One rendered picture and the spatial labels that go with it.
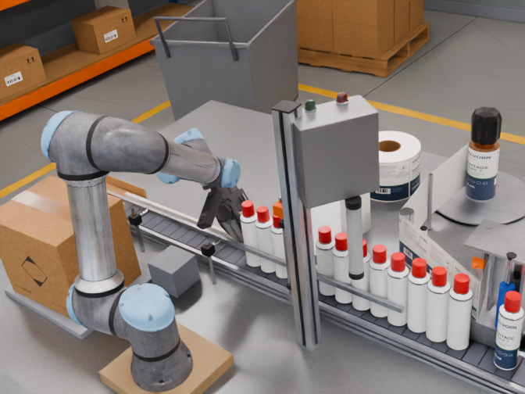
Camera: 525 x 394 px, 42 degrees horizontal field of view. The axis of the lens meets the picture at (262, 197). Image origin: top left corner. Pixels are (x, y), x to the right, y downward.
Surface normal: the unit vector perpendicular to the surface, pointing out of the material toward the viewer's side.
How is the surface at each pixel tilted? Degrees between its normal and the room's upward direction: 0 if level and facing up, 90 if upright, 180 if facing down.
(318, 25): 90
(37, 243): 90
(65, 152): 82
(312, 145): 90
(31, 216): 0
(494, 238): 0
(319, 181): 90
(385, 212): 0
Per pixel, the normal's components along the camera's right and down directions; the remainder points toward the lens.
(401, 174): 0.20, 0.51
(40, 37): 0.76, 0.29
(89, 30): -0.62, 0.48
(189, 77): -0.36, 0.59
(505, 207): -0.11, -0.83
